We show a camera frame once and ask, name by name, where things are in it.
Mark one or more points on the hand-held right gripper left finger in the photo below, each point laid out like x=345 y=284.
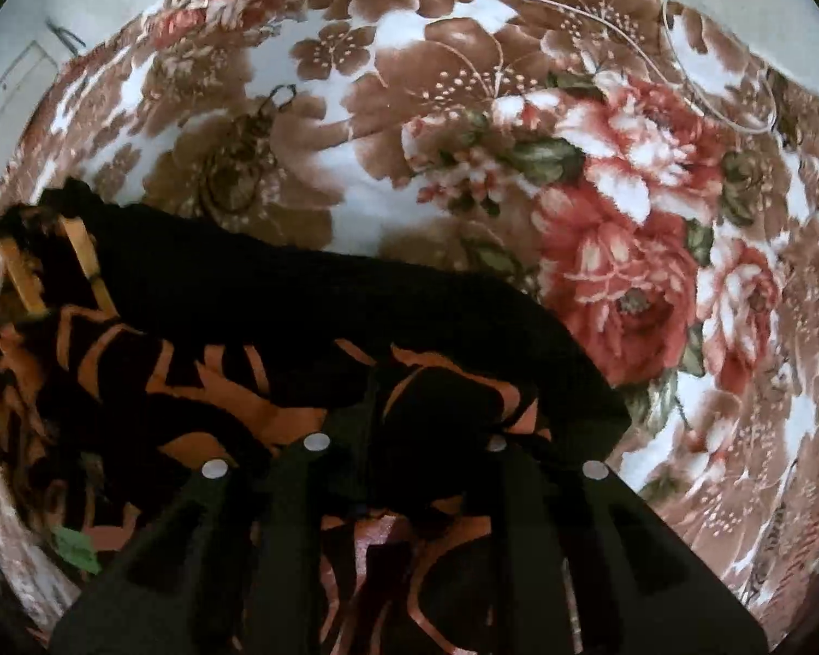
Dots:
x=355 y=436

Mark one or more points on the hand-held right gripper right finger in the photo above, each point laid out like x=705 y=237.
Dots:
x=525 y=491

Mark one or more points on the black hoodie with orange print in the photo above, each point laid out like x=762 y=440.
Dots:
x=246 y=327

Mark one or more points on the floral blanket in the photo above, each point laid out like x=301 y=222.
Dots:
x=450 y=150

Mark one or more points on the white cabinet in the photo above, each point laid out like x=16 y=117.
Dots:
x=7 y=89

